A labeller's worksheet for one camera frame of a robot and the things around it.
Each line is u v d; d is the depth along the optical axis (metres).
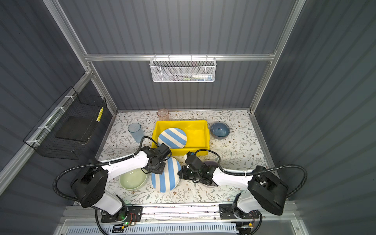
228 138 1.02
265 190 0.43
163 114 1.01
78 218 0.73
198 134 1.05
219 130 1.05
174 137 0.99
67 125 0.75
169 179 0.81
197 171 0.65
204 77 0.88
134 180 0.83
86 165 0.46
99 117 0.82
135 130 0.99
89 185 0.45
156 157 0.65
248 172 0.48
